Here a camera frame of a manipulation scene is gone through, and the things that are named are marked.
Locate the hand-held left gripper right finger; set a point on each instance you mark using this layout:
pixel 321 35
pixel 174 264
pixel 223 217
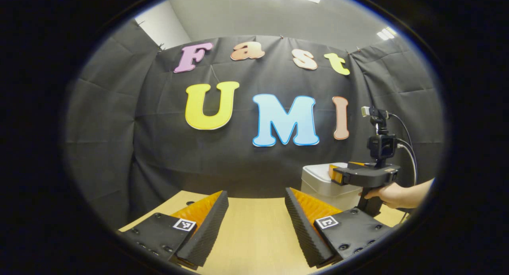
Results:
pixel 304 231

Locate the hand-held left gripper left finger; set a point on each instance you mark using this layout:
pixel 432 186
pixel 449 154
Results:
pixel 206 227

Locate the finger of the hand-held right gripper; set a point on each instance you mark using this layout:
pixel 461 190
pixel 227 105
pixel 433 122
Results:
pixel 339 176
pixel 332 168

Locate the grey desktop garbage bin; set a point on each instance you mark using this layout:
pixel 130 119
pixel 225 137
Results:
pixel 318 183

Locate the wooden desktop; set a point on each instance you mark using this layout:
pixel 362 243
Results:
pixel 254 235

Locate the small ceiling light panel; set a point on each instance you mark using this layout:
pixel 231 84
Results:
pixel 386 33

